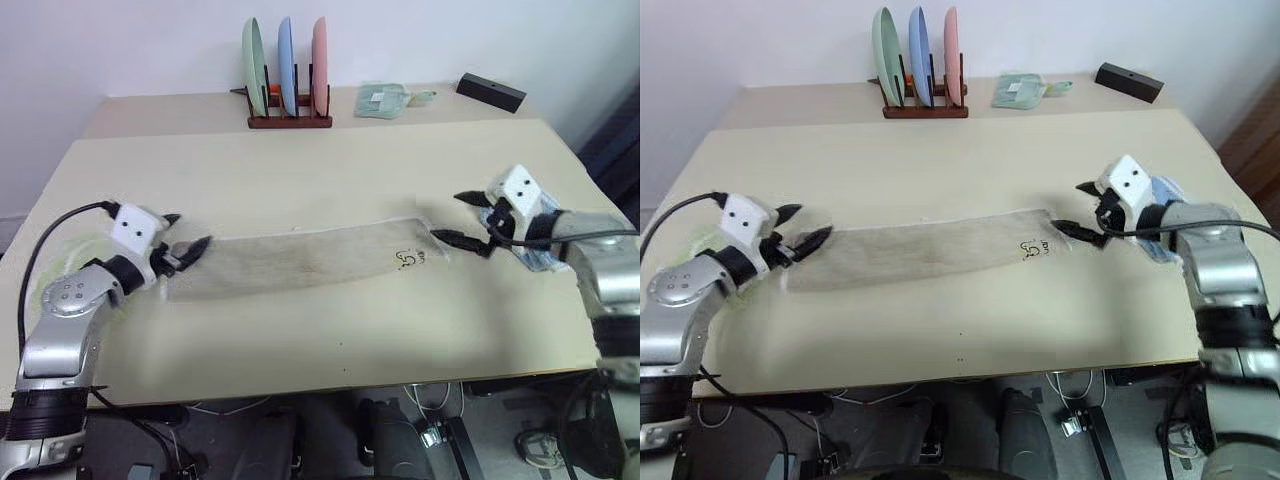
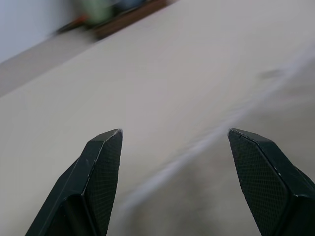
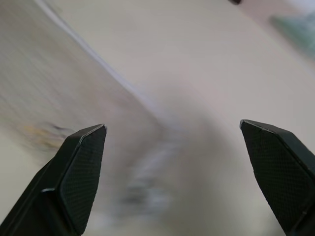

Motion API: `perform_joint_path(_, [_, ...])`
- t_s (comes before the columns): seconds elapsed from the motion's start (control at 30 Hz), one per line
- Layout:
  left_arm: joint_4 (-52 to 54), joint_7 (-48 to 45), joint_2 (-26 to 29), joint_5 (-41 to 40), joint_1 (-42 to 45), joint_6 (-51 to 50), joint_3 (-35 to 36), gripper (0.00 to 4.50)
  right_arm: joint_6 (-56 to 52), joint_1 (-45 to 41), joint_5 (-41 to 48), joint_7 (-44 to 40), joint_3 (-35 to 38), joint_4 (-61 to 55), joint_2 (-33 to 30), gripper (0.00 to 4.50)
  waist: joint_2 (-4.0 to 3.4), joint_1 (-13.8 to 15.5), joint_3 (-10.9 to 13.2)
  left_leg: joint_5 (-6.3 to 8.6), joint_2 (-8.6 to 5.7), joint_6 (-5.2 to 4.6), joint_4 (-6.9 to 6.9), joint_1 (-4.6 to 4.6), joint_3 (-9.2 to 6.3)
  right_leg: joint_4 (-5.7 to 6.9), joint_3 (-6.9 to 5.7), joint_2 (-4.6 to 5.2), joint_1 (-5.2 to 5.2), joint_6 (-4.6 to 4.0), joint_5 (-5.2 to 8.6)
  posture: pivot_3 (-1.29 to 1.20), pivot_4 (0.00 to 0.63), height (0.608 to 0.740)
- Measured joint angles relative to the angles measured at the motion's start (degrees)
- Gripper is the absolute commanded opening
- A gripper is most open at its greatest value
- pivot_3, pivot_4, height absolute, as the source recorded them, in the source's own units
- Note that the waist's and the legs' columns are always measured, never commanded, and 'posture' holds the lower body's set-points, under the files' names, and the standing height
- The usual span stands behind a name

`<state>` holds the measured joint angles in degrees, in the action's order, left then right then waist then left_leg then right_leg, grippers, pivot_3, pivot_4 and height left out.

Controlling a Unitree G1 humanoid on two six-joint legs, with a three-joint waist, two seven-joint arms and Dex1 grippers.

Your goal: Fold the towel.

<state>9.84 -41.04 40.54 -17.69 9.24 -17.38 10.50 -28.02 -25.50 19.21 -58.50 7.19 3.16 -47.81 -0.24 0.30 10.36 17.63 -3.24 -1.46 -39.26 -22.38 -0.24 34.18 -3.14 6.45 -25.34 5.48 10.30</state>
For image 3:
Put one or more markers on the green blurred object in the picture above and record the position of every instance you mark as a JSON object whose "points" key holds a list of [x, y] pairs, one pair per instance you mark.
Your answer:
{"points": [[292, 25]]}

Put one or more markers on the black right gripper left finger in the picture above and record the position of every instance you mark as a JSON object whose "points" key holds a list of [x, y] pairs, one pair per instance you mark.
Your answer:
{"points": [[73, 182]]}

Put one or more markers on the beige striped towel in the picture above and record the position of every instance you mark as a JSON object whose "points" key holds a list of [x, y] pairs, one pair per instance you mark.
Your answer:
{"points": [[61, 81]]}

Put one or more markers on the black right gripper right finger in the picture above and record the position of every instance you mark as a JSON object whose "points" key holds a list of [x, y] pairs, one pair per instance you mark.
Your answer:
{"points": [[280, 172]]}

